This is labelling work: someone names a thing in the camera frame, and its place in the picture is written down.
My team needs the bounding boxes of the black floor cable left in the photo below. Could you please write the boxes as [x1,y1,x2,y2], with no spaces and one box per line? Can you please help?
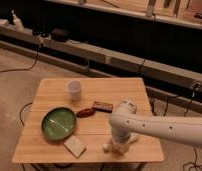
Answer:
[0,46,41,76]

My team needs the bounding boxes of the wooden table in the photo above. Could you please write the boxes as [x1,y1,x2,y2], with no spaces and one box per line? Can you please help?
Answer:
[12,78,164,163]

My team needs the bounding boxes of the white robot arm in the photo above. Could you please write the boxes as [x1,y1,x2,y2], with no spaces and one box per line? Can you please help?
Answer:
[109,100,202,149]

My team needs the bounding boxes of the red sausage toy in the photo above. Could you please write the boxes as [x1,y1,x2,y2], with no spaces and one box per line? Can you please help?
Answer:
[76,107,95,118]

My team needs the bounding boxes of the black floor cable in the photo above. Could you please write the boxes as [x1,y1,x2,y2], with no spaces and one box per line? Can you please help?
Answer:
[181,86,202,171]
[0,46,41,76]

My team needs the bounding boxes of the black floor cable right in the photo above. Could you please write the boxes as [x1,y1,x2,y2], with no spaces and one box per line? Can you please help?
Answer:
[181,86,202,171]

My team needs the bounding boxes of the white square sponge block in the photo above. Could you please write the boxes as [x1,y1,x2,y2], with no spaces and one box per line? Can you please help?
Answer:
[64,136,86,158]

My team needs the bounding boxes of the green round plate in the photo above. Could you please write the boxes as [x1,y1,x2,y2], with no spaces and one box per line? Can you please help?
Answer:
[41,107,77,141]

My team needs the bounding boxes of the brown snack bar packet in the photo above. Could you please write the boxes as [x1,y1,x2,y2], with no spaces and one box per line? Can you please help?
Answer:
[93,101,113,113]

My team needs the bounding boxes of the black box on ledge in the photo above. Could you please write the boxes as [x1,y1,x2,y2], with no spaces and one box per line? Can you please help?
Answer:
[51,28,70,42]

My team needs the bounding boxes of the translucent plastic cup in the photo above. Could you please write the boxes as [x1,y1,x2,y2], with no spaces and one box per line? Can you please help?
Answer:
[66,80,82,101]

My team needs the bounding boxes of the white spray bottle on ledge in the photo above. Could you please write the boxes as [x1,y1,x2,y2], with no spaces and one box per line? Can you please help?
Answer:
[11,10,24,31]

